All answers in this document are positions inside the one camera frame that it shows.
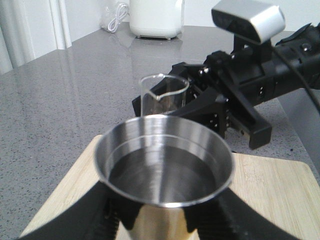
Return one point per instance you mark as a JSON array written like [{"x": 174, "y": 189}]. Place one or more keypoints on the white kitchen appliance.
[{"x": 163, "y": 19}]

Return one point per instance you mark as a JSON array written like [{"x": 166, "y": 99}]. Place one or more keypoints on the steel double jigger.
[{"x": 164, "y": 174}]

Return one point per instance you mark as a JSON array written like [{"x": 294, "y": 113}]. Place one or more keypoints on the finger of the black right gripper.
[{"x": 157, "y": 94}]

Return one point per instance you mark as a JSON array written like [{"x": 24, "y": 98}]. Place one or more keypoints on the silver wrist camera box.
[{"x": 251, "y": 20}]

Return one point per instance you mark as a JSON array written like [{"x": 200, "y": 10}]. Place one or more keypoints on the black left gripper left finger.
[{"x": 90, "y": 218}]

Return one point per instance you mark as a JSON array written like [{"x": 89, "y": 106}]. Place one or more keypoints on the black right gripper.
[{"x": 225, "y": 89}]

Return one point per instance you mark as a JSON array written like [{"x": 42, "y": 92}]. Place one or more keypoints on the wooden cutting board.
[{"x": 285, "y": 192}]

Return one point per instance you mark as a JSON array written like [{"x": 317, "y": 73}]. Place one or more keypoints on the glass beaker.
[{"x": 181, "y": 86}]

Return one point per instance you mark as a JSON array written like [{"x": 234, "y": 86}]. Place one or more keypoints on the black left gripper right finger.
[{"x": 228, "y": 217}]

